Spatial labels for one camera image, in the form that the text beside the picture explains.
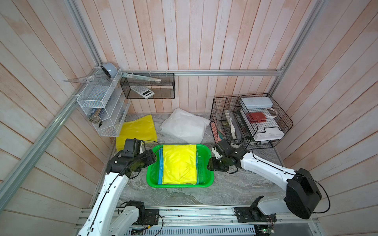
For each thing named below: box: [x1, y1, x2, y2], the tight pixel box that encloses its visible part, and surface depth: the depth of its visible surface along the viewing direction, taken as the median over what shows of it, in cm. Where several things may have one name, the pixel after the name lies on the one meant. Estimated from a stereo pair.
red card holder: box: [246, 112, 267, 123], surface depth 89 cm
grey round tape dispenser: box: [101, 62, 118, 79], surface depth 85 cm
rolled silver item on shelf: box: [88, 115, 101, 124], surface depth 78 cm
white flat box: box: [253, 127, 285, 142], surface depth 87 cm
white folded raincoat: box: [160, 108, 211, 145], surface depth 110 cm
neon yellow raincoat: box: [162, 144, 197, 185], surface depth 83 cm
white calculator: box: [130, 86, 156, 99], surface depth 99 cm
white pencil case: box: [240, 96, 274, 109], surface depth 97 cm
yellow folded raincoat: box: [115, 114, 158, 152], surface depth 110 cm
